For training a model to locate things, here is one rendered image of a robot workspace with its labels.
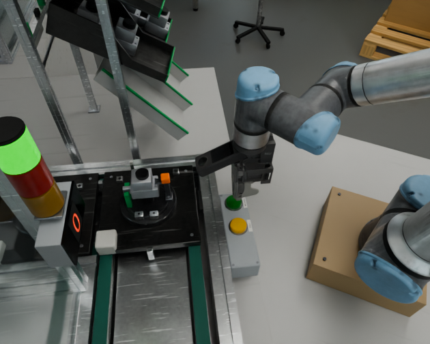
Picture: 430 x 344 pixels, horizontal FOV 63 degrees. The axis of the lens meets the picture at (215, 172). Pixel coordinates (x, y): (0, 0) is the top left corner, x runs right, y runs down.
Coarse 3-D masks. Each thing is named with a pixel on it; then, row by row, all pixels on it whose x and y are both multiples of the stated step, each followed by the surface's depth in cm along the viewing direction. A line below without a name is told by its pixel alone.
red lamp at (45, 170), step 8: (40, 160) 46; (40, 168) 46; (8, 176) 45; (16, 176) 44; (24, 176) 45; (32, 176) 45; (40, 176) 46; (48, 176) 48; (16, 184) 46; (24, 184) 46; (32, 184) 46; (40, 184) 47; (48, 184) 48; (24, 192) 47; (32, 192) 47; (40, 192) 48
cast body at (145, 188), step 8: (144, 168) 80; (136, 176) 79; (144, 176) 78; (152, 176) 83; (136, 184) 79; (144, 184) 79; (152, 184) 81; (136, 192) 81; (144, 192) 81; (152, 192) 82
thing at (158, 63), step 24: (72, 0) 84; (48, 24) 75; (72, 24) 75; (96, 24) 75; (96, 48) 79; (120, 48) 79; (144, 48) 89; (168, 48) 92; (144, 72) 84; (168, 72) 85
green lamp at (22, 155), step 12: (24, 132) 42; (12, 144) 41; (24, 144) 42; (0, 156) 41; (12, 156) 42; (24, 156) 43; (36, 156) 45; (0, 168) 44; (12, 168) 43; (24, 168) 44
